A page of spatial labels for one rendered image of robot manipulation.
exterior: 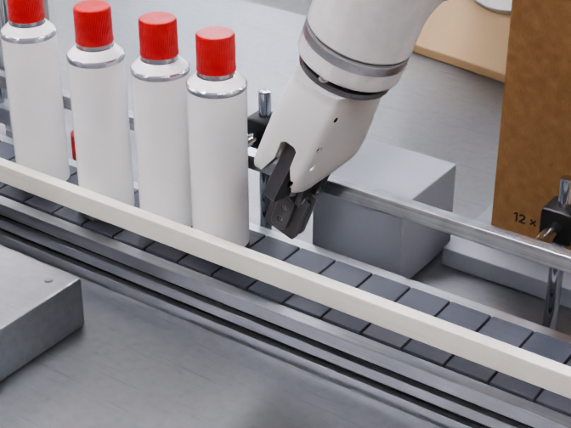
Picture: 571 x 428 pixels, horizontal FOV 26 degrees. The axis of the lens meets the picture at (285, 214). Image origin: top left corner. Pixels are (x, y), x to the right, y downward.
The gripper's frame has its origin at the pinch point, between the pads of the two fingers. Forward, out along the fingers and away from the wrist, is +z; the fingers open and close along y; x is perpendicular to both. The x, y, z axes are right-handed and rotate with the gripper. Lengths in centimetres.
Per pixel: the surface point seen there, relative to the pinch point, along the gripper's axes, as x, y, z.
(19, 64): -29.7, 2.3, 3.2
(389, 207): 6.9, -3.3, -3.7
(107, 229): -15.0, 3.5, 12.2
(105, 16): -22.5, 0.7, -6.1
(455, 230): 12.7, -3.3, -5.7
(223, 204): -5.5, 1.3, 2.9
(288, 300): 4.4, 3.6, 5.2
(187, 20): -48, -54, 29
